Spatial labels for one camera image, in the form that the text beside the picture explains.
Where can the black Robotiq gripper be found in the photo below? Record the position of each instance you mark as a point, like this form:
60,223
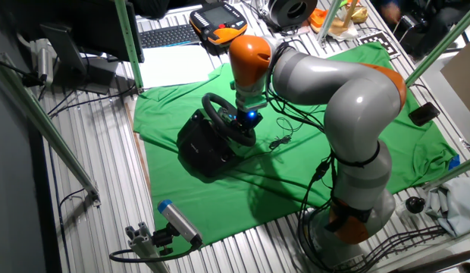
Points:
250,118

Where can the black round knob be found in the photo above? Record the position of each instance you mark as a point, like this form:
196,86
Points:
415,204

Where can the white crumpled bag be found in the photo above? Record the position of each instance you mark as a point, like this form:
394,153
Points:
343,32

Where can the seated person dark clothes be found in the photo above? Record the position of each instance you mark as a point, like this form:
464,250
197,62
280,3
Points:
439,19

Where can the black white marker tag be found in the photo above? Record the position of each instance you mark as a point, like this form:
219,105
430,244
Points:
379,42

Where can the black monitor with stand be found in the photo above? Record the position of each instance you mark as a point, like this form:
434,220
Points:
87,26

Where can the black keyboard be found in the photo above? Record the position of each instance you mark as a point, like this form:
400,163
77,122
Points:
168,36

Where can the small black flat box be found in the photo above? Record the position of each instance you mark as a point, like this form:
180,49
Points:
423,113

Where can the orange plastic item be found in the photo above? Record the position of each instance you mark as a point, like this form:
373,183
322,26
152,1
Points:
317,19

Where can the black camera ball mount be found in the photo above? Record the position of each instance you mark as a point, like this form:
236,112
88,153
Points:
163,239

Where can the green cloth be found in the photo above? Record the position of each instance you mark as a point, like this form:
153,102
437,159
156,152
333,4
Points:
220,197

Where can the silver cylindrical device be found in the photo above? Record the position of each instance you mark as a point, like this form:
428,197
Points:
43,60

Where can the aluminium frame beam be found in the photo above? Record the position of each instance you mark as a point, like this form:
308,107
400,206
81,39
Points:
443,38
128,41
328,21
455,172
41,121

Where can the brown cardboard panel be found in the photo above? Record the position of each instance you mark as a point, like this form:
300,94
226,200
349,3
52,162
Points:
462,79

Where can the grey crumpled cloth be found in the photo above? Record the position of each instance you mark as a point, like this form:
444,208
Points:
455,204

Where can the yellowish brown food item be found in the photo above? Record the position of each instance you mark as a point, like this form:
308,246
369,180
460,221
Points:
358,14

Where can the silver camera blue cap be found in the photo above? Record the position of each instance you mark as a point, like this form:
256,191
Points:
178,221

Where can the black steering wheel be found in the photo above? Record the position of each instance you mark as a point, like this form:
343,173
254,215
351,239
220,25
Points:
216,113

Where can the person's hand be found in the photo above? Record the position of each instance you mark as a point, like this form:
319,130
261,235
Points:
391,12

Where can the wooden stick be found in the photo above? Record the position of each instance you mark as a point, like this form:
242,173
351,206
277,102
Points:
350,13

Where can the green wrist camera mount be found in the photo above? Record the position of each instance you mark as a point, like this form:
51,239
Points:
254,103

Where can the black filament spool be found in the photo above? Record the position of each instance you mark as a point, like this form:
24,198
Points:
292,11

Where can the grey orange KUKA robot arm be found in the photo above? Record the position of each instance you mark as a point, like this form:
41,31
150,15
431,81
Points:
352,102

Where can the black Logitech wheel base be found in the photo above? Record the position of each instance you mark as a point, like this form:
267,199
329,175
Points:
201,148

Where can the short aluminium extrusion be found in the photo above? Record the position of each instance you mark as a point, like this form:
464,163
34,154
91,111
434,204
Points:
144,246

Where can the blue tape piece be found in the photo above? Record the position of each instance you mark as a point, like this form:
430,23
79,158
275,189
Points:
454,162

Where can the white paper sheet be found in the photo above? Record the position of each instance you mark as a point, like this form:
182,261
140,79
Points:
174,66

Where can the orange black teach pendant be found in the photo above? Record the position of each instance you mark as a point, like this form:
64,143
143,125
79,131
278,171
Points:
216,19

